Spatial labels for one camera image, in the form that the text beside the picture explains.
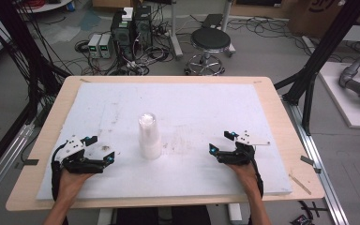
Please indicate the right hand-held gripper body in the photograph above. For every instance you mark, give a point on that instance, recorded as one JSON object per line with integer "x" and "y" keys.
{"x": 239, "y": 156}

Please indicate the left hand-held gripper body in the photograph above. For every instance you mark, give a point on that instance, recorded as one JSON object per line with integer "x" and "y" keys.
{"x": 75, "y": 162}

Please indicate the stack of clear plastic cups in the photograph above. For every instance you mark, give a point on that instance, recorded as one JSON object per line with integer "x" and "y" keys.
{"x": 150, "y": 140}

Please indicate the person's left hand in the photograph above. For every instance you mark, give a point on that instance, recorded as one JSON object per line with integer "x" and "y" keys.
{"x": 69, "y": 184}

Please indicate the person's right hand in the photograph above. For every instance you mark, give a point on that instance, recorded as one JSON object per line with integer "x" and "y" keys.
{"x": 247, "y": 178}

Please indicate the black tape strip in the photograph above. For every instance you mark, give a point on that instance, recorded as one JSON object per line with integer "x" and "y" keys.
{"x": 31, "y": 162}

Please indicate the white foam mat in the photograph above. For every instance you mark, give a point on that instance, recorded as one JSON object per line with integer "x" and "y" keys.
{"x": 184, "y": 103}

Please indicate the wooden table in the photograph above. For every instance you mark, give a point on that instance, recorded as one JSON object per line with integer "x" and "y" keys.
{"x": 281, "y": 103}

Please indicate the thin wooden stick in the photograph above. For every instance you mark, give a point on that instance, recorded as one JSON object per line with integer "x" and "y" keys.
{"x": 300, "y": 184}

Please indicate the grey tape strip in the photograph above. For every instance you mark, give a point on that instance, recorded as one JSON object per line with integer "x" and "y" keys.
{"x": 307, "y": 161}

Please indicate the person's dark trousers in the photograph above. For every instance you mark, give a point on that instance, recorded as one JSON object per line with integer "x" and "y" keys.
{"x": 162, "y": 215}

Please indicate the grey bench power supply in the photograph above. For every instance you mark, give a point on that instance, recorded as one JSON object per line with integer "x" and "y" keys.
{"x": 94, "y": 45}
{"x": 106, "y": 46}

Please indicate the black round stool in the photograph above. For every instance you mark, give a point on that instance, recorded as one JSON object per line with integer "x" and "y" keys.
{"x": 210, "y": 39}

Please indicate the black computer tower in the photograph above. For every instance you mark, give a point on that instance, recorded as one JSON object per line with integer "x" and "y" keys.
{"x": 143, "y": 28}
{"x": 122, "y": 37}

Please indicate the grey desk leg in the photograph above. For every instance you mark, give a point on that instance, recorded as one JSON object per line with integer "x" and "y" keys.
{"x": 175, "y": 34}

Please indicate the flat black case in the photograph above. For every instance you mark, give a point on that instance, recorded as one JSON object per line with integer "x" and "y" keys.
{"x": 212, "y": 21}

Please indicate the white platform board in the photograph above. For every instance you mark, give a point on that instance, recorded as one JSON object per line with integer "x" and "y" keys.
{"x": 347, "y": 106}

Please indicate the small white box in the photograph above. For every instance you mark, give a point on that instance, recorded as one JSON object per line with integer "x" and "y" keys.
{"x": 127, "y": 14}

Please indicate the round white table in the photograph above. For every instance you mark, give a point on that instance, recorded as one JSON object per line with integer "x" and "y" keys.
{"x": 47, "y": 5}

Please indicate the cardboard box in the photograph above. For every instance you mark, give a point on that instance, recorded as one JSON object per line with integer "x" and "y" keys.
{"x": 315, "y": 15}

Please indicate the aluminium rail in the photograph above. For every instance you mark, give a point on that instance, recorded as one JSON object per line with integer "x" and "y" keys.
{"x": 322, "y": 184}
{"x": 3, "y": 162}

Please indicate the black metal frame stand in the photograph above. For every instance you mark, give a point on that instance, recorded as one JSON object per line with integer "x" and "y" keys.
{"x": 28, "y": 53}
{"x": 322, "y": 53}

